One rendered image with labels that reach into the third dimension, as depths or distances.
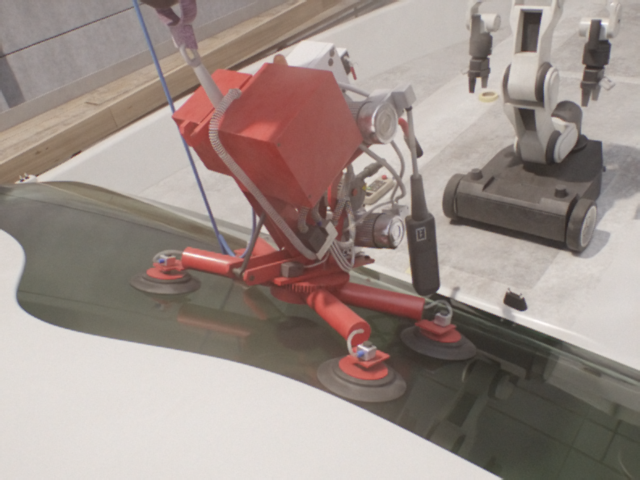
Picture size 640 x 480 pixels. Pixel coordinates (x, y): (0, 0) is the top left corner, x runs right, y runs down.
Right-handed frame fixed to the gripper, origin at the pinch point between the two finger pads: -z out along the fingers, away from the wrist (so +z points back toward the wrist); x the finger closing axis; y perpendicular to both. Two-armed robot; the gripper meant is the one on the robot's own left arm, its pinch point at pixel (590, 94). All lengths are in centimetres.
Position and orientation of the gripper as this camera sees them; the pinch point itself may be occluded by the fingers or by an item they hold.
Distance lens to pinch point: 247.5
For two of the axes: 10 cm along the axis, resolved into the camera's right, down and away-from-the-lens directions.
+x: -6.2, 3.5, -7.0
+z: -0.3, -9.1, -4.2
